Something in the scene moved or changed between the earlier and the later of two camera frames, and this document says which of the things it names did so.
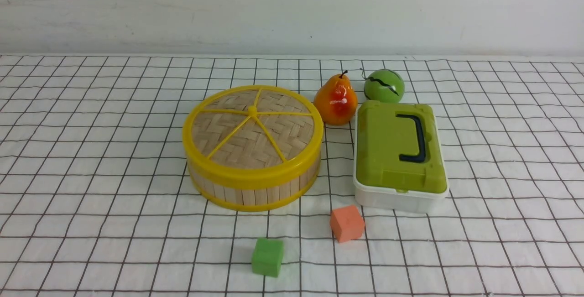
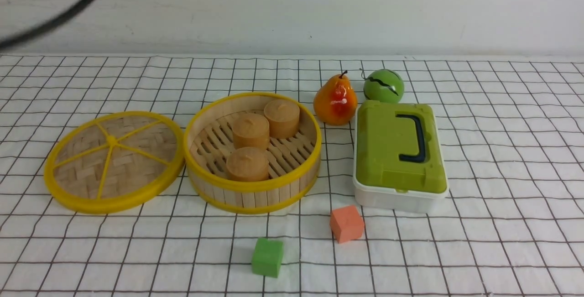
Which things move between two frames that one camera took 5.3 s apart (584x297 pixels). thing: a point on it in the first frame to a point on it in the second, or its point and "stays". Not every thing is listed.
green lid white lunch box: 400,164 stays
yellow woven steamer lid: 254,137 to 112,161
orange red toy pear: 335,102 stays
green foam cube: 267,257 stays
